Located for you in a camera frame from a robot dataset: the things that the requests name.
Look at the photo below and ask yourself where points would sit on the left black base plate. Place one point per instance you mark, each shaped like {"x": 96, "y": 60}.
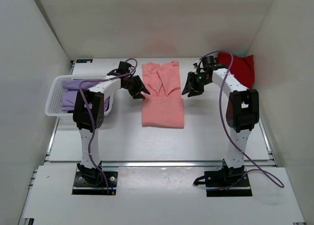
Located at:
{"x": 84, "y": 185}

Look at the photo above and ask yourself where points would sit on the aluminium rail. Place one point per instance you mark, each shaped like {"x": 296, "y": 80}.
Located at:
{"x": 160, "y": 164}

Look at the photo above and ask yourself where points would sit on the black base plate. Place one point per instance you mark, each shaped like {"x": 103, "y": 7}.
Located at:
{"x": 84, "y": 185}
{"x": 218, "y": 185}

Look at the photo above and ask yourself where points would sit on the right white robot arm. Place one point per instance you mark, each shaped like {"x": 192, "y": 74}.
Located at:
{"x": 242, "y": 113}

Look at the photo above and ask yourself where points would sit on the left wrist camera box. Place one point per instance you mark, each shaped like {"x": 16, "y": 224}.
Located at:
{"x": 123, "y": 68}

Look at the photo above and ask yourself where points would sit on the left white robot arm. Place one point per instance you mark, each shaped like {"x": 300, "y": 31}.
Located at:
{"x": 89, "y": 115}

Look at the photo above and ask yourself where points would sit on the lilac t shirt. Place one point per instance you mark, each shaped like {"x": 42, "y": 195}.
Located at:
{"x": 71, "y": 88}

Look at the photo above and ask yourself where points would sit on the white plastic laundry basket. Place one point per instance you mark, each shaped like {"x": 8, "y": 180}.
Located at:
{"x": 56, "y": 92}

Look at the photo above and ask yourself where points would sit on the folded red t shirt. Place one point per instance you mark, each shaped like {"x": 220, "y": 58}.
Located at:
{"x": 242, "y": 68}

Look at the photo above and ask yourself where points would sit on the salmon pink t shirt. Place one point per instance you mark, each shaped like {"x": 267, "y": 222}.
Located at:
{"x": 164, "y": 106}

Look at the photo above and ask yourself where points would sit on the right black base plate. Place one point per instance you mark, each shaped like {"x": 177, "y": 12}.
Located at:
{"x": 218, "y": 185}

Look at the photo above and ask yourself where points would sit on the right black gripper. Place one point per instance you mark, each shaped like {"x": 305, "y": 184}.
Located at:
{"x": 191, "y": 83}

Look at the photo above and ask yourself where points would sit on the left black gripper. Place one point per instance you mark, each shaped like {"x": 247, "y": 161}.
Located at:
{"x": 140, "y": 87}

